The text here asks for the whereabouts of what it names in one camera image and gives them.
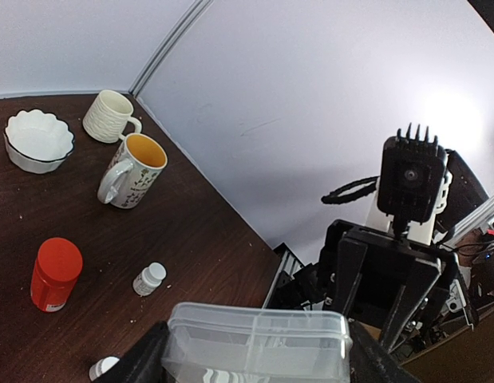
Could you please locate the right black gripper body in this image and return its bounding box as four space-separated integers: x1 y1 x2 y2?
317 219 460 343

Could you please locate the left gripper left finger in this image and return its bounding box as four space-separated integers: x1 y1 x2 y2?
98 322 169 383

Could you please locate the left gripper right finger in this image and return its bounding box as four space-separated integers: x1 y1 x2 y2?
349 321 420 383

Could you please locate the small white bottle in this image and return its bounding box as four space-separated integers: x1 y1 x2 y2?
132 263 167 297
89 356 120 381

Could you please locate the clear plastic pill organizer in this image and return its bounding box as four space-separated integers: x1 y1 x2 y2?
161 302 353 382

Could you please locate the orange pill bottle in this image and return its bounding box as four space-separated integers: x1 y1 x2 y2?
30 237 83 313

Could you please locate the floral mug yellow inside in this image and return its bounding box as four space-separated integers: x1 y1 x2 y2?
97 133 168 209

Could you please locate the white scalloped bowl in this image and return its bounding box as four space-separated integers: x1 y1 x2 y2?
3 109 75 175

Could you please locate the cream ribbed mug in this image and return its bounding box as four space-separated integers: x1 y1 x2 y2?
82 89 142 144

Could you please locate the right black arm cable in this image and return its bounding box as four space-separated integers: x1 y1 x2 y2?
320 175 381 206

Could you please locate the right aluminium frame post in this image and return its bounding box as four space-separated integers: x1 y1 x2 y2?
128 0 214 97

